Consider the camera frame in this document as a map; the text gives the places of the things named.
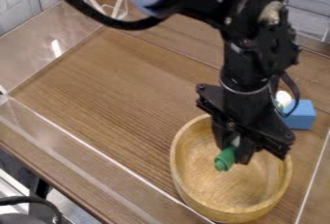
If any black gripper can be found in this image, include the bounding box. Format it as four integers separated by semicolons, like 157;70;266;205
196;83;295;165

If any green Expo marker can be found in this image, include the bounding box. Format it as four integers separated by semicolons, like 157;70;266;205
212;90;294;173

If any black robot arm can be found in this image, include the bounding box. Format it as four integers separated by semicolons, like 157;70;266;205
64;0;300;164

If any brown wooden bowl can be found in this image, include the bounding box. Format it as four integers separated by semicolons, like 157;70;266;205
169;114;292;224

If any blue foam block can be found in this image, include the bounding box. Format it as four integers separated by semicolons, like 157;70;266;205
282;99;315;130

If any clear acrylic front barrier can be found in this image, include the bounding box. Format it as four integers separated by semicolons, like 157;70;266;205
0;86;212;224

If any clear acrylic corner bracket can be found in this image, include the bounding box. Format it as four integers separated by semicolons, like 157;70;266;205
84;0;128;20

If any black cable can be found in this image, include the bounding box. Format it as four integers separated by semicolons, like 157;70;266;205
0;195;63;224

